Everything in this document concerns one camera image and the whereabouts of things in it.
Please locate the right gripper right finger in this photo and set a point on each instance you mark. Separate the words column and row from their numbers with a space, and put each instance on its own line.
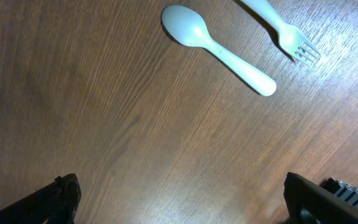
column 311, row 203

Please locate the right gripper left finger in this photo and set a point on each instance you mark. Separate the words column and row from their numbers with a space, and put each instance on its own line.
column 55, row 203

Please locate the blue striped connector block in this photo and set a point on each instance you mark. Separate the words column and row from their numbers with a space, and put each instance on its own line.
column 343, row 191

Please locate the white plastic fork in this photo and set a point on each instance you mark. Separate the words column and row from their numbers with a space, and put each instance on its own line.
column 290, row 38

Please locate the white plastic spoon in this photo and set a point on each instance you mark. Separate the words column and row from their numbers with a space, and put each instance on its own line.
column 188, row 28

